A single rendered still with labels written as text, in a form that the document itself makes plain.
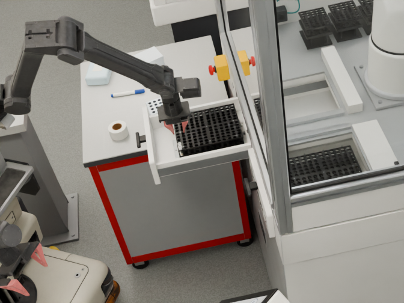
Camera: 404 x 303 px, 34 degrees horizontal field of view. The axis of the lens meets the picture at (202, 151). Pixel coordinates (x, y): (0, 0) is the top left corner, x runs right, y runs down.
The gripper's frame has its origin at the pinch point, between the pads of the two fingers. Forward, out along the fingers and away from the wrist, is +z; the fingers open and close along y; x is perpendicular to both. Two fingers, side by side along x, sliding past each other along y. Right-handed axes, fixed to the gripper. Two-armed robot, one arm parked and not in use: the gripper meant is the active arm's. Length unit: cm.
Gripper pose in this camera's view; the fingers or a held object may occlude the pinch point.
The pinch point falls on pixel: (178, 130)
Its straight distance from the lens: 217.7
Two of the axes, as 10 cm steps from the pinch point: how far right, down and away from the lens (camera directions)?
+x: 1.3, 7.1, -7.0
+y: -9.8, 2.0, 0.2
